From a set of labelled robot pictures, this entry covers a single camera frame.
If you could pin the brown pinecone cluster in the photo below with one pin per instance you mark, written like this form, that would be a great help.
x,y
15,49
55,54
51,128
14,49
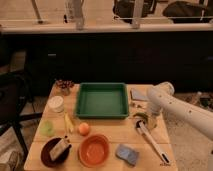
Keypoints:
x,y
65,86

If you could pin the yellow banana toy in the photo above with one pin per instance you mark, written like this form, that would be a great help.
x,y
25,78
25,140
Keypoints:
x,y
69,124

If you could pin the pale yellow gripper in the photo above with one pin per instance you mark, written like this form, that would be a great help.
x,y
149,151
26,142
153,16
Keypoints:
x,y
151,121

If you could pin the green plastic tray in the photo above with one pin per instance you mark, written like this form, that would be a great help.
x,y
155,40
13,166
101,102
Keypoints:
x,y
102,101

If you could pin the green plastic cup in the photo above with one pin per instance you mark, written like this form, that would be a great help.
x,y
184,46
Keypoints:
x,y
46,129

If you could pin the dark brown plate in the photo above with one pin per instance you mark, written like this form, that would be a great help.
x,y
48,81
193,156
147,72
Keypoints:
x,y
45,156

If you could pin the beige block on plate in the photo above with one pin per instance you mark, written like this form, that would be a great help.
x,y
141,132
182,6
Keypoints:
x,y
59,148

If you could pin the white handled brush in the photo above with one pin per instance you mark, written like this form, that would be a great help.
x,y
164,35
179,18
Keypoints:
x,y
141,128

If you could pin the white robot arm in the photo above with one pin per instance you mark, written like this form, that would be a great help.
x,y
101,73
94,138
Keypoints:
x,y
161,97

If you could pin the blue sponge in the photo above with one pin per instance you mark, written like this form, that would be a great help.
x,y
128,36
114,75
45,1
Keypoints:
x,y
127,154

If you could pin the grey blue cloth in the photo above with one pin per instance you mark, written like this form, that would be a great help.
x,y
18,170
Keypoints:
x,y
137,95

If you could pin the black chair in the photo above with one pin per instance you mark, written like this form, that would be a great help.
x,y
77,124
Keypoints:
x,y
14,93

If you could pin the orange bowl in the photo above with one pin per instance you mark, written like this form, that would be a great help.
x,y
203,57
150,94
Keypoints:
x,y
94,150

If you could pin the white round container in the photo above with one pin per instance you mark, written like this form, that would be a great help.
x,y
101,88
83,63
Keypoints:
x,y
56,104

